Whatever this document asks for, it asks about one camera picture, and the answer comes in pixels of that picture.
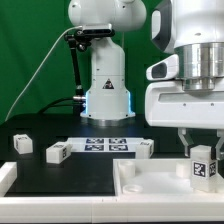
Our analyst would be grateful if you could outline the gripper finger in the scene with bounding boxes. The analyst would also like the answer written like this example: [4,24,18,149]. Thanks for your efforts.
[178,128,194,157]
[214,129,224,160]

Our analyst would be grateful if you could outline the white front fence wall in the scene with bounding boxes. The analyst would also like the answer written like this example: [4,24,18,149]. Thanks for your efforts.
[0,195,224,223]

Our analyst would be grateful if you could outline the white camera cable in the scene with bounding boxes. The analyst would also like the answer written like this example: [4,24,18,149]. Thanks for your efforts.
[4,25,84,122]

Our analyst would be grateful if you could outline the white left fence wall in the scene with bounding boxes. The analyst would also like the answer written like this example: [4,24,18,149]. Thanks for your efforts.
[0,162,17,197]

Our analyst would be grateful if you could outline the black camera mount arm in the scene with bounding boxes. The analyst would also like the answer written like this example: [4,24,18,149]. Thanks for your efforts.
[64,33,85,116]

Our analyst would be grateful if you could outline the mounted grey camera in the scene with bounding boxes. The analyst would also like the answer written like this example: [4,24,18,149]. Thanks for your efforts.
[82,24,114,37]

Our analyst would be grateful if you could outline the black base cables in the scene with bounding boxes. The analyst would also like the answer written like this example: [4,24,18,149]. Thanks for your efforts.
[38,97,84,115]

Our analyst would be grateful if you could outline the tag marker sheet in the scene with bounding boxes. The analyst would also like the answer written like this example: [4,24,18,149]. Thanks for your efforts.
[67,137,143,153]

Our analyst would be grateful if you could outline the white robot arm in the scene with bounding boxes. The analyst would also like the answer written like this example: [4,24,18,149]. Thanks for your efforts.
[68,0,224,160]

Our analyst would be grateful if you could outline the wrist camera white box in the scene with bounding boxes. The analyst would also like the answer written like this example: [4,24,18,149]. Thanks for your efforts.
[146,54,179,81]

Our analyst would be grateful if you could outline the white square table top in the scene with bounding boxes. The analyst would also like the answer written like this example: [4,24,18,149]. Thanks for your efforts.
[112,158,224,198]

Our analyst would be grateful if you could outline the white fence wall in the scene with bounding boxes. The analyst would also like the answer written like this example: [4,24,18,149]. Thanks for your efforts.
[0,162,17,197]
[0,195,224,223]

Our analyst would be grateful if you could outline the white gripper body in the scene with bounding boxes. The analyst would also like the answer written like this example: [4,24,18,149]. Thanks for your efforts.
[145,81,224,129]

